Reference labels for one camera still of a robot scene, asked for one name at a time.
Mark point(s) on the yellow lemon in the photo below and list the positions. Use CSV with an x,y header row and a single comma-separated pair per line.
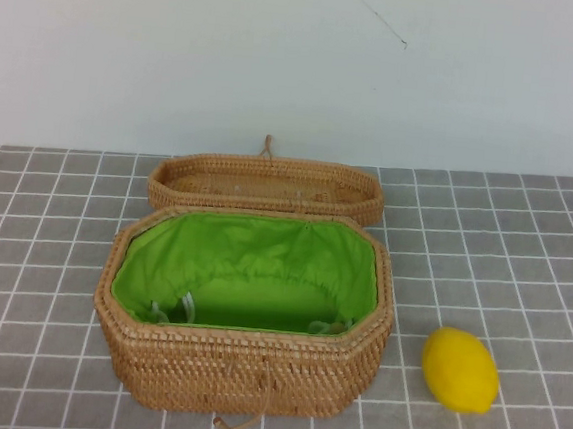
x,y
458,370

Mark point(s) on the green fabric basket lining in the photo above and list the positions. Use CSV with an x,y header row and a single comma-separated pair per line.
x,y
243,251

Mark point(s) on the woven rattan basket lid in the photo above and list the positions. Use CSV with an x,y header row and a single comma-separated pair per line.
x,y
192,199

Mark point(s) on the woven rattan basket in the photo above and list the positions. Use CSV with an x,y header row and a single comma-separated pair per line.
x,y
227,370

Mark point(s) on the brown lid loop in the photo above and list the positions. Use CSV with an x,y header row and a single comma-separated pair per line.
x,y
267,145

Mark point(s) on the thin dark thread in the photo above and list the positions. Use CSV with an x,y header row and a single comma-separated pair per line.
x,y
383,23

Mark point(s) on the grey checked tablecloth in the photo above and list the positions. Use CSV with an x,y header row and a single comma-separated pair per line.
x,y
515,244

